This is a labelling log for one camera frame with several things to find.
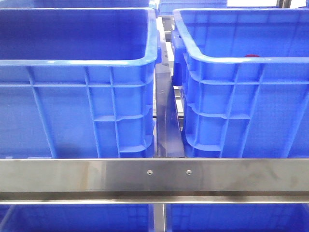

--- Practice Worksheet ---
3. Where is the red button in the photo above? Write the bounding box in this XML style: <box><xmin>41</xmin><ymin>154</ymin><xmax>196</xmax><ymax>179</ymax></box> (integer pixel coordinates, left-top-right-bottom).
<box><xmin>244</xmin><ymin>54</ymin><xmax>260</xmax><ymax>58</ymax></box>

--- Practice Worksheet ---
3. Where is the large blue crate left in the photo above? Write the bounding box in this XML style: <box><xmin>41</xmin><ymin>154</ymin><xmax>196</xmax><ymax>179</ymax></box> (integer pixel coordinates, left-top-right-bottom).
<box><xmin>0</xmin><ymin>8</ymin><xmax>160</xmax><ymax>159</ymax></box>

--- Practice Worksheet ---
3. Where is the large blue crate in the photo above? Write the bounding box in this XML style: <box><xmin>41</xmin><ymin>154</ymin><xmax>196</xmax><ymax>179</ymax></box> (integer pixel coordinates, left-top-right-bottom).
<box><xmin>171</xmin><ymin>8</ymin><xmax>309</xmax><ymax>158</ymax></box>
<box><xmin>0</xmin><ymin>8</ymin><xmax>160</xmax><ymax>159</ymax></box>

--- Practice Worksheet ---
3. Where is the large blue crate right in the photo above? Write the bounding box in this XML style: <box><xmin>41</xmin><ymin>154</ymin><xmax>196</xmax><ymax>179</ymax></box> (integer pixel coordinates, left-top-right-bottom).
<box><xmin>171</xmin><ymin>8</ymin><xmax>309</xmax><ymax>158</ymax></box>

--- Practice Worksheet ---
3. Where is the blue crate lower right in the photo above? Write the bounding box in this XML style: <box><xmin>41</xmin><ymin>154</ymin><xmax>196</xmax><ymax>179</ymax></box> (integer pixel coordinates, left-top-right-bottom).
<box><xmin>167</xmin><ymin>203</ymin><xmax>309</xmax><ymax>232</ymax></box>

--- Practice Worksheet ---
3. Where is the blue crate rear right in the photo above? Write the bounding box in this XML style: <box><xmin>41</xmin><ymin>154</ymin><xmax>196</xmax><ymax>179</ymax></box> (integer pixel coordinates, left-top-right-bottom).
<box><xmin>158</xmin><ymin>0</ymin><xmax>227</xmax><ymax>16</ymax></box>

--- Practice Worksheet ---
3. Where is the blue crate rear left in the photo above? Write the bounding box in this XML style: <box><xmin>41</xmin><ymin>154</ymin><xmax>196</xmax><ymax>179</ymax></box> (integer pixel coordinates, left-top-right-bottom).
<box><xmin>31</xmin><ymin>0</ymin><xmax>157</xmax><ymax>9</ymax></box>

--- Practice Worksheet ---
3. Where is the blue crate lower left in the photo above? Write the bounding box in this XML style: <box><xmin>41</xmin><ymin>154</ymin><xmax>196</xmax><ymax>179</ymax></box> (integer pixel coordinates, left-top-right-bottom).
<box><xmin>0</xmin><ymin>204</ymin><xmax>154</xmax><ymax>232</ymax></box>

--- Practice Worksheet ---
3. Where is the steel centre divider rail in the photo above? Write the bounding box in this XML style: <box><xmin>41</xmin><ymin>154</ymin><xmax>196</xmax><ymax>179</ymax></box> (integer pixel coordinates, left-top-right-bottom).
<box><xmin>155</xmin><ymin>17</ymin><xmax>185</xmax><ymax>158</ymax></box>

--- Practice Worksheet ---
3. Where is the steel vertical post below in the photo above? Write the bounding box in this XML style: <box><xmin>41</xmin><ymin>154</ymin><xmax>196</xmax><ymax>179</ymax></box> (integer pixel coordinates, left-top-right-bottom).
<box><xmin>154</xmin><ymin>203</ymin><xmax>167</xmax><ymax>232</ymax></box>

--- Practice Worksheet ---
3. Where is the steel shelf front rail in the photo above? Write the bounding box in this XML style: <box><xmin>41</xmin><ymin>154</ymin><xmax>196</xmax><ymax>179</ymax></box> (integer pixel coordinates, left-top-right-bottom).
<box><xmin>0</xmin><ymin>158</ymin><xmax>309</xmax><ymax>204</ymax></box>

